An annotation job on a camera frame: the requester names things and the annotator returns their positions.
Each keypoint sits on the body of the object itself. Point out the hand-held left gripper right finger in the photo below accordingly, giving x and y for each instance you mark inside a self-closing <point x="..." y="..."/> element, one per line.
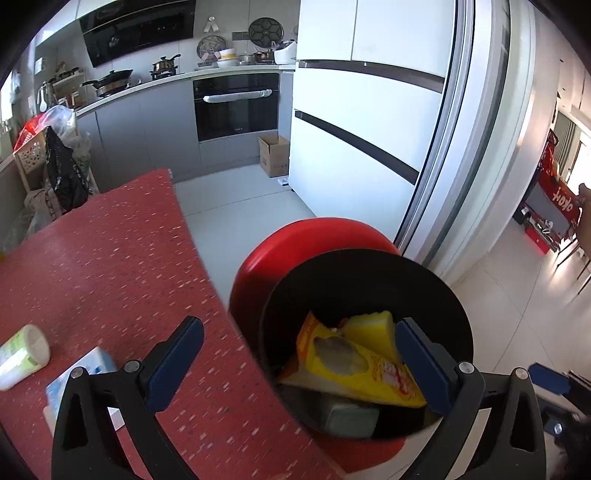
<point x="422" y="364"/>

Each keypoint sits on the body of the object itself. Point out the black plastic bag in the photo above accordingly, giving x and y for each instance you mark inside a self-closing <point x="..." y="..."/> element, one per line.
<point x="64" y="175"/>

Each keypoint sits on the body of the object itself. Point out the white rice cooker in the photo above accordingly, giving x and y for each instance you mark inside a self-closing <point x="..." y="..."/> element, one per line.
<point x="285" y="53"/>

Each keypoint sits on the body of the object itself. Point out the white plastic bag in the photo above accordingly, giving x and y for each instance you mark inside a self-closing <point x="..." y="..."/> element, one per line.
<point x="62" y="117"/>

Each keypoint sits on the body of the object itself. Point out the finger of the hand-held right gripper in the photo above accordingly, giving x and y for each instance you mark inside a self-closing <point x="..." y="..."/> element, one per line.
<point x="549" y="378"/>

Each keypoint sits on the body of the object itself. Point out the black trash bin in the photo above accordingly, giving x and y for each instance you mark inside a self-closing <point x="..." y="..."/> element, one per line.
<point x="452" y="323"/>

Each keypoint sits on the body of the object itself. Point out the round metal steamer rack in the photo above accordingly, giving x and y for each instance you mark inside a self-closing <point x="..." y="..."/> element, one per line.
<point x="211" y="46"/>

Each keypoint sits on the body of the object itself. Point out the yellow snack packet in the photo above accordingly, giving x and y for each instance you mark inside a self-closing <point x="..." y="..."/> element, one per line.
<point x="378" y="369"/>

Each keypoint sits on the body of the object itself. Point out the black built-in oven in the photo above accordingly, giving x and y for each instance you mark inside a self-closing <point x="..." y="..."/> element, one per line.
<point x="235" y="110"/>

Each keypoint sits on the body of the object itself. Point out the white refrigerator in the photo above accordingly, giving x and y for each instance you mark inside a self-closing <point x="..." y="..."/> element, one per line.
<point x="369" y="115"/>

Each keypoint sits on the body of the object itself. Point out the yellow sponge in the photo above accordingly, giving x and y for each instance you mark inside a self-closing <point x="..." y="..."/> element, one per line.
<point x="369" y="325"/>

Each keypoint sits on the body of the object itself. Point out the grey base cabinets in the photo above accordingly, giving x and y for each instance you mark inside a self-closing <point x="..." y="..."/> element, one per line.
<point x="147" y="134"/>

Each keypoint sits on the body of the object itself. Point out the steel cooking pot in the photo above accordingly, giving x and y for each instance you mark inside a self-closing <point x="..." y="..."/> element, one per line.
<point x="165" y="65"/>

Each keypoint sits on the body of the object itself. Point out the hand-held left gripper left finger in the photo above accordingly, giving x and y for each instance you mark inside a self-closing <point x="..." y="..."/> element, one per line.
<point x="175" y="364"/>

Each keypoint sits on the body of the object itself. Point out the small white bottle green label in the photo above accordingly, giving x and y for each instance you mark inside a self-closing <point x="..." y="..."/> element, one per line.
<point x="23" y="357"/>

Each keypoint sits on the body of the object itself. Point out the red bag in basket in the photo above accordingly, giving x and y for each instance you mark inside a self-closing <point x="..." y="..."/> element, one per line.
<point x="32" y="127"/>

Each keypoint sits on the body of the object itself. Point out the black wok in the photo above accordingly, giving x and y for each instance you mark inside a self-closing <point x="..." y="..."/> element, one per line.
<point x="111" y="81"/>

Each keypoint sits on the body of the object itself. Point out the round black tray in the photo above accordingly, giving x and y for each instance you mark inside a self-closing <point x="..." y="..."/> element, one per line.
<point x="265" y="30"/>

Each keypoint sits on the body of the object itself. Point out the sliding door frame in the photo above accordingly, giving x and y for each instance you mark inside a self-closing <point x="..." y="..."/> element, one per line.
<point x="489" y="138"/>

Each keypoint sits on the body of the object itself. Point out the red round stool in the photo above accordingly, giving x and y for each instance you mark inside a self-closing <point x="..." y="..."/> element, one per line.
<point x="300" y="249"/>

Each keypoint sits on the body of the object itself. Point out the cardboard box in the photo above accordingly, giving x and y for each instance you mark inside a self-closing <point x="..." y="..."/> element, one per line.
<point x="274" y="157"/>

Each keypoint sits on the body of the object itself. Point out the stack of white bowls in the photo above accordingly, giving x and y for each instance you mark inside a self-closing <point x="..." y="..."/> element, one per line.
<point x="228" y="57"/>

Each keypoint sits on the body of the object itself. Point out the beige plastic basket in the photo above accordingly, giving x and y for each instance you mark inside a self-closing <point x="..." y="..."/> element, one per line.
<point x="30" y="157"/>

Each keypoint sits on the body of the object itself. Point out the blue white tissue pack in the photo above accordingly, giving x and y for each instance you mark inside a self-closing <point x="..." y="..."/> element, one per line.
<point x="92" y="362"/>

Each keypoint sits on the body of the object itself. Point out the black range hood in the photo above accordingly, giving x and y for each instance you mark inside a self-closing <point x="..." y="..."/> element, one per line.
<point x="138" y="27"/>

